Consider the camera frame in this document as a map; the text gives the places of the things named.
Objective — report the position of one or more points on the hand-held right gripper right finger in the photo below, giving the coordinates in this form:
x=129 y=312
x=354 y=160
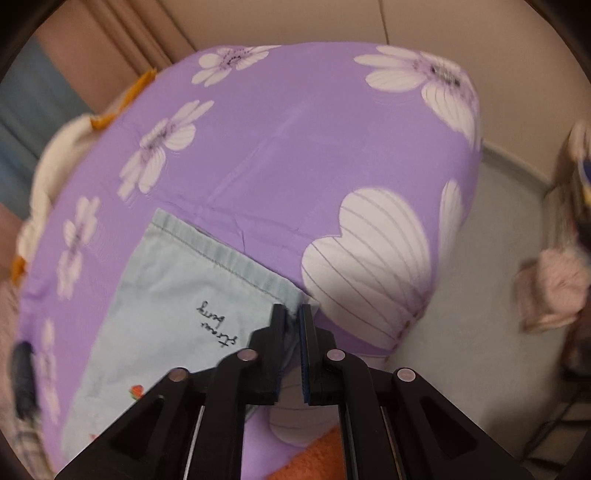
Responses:
x=304 y=332

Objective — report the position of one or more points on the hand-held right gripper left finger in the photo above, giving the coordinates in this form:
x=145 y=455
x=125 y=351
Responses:
x=278 y=323

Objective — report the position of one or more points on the light blue denim pants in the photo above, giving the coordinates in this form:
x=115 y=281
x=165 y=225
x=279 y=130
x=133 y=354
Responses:
x=175 y=295

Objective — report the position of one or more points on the orange fluffy blanket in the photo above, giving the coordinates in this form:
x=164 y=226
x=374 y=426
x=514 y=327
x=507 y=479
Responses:
x=314 y=454

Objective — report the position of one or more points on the purple floral blanket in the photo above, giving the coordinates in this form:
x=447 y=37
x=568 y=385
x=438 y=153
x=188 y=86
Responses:
x=295 y=152

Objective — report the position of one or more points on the pale pink cloth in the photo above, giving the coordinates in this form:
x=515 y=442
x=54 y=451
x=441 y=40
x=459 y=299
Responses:
x=554 y=286

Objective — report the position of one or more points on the dark rolled cloth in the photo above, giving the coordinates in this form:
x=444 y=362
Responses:
x=25 y=374

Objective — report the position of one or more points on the plaid cloth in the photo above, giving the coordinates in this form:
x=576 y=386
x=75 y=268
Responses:
x=30 y=445

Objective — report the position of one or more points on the white and orange plush toy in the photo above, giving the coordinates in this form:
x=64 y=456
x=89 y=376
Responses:
x=60 y=147

